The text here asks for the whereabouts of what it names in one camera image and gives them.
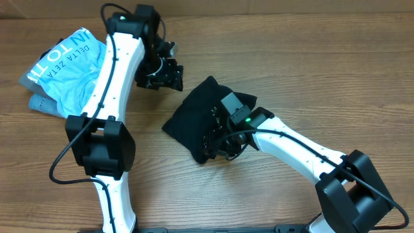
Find black t-shirt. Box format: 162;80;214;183
162;76;247;164

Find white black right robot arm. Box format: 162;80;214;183
204;105;395;232

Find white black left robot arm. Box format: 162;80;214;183
64;10;183;232

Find light blue printed t-shirt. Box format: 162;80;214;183
29;28;106;118

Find blue denim folded jeans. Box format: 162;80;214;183
28;94;64;118

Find grey folded garment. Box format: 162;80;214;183
19;70;41;94

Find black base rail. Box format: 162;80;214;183
134;224;309;233

